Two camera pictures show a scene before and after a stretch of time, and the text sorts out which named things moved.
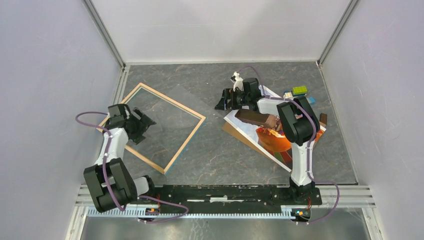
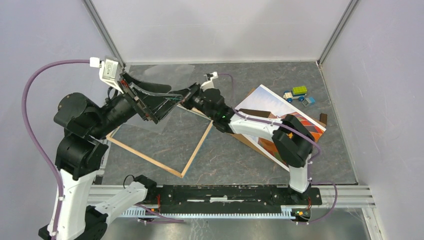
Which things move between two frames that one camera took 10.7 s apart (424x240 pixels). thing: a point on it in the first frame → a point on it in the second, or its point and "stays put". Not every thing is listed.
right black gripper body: [226, 99] → [193, 98]
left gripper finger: [143, 118] → [147, 87]
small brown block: [323, 118] stays put
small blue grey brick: [312, 100] stays put
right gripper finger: [222, 104] → [183, 92]
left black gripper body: [139, 125] → [137, 100]
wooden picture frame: [136, 152] → [180, 175]
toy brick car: [296, 91] stays put
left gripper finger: [137, 137] → [162, 106]
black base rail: [234, 199] stays put
